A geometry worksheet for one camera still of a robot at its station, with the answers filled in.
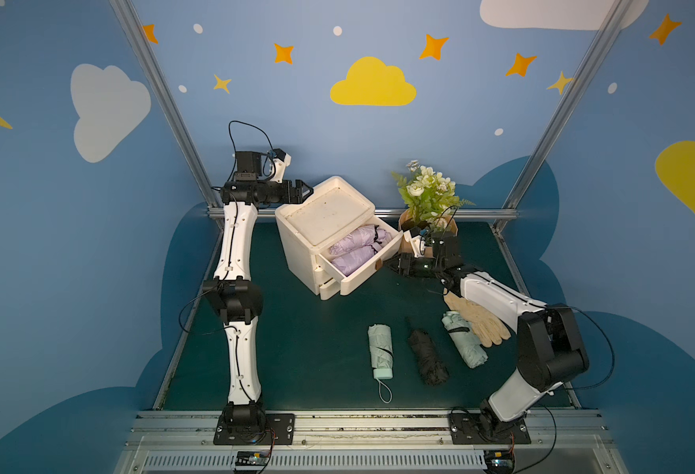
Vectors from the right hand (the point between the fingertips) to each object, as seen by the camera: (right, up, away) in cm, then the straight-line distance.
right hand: (391, 261), depth 88 cm
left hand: (-28, +23, 0) cm, 36 cm away
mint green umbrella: (-3, -26, -2) cm, 26 cm away
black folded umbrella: (+10, -29, -9) cm, 32 cm away
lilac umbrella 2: (-13, 0, -3) cm, 13 cm away
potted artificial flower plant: (+13, +19, +1) cm, 23 cm away
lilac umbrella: (-7, +8, +3) cm, 11 cm away
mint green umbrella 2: (+21, -21, 0) cm, 30 cm away
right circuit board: (+25, -50, -15) cm, 58 cm away
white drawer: (-13, -6, -8) cm, 17 cm away
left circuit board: (-37, -48, -16) cm, 63 cm away
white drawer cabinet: (-25, +11, +1) cm, 27 cm away
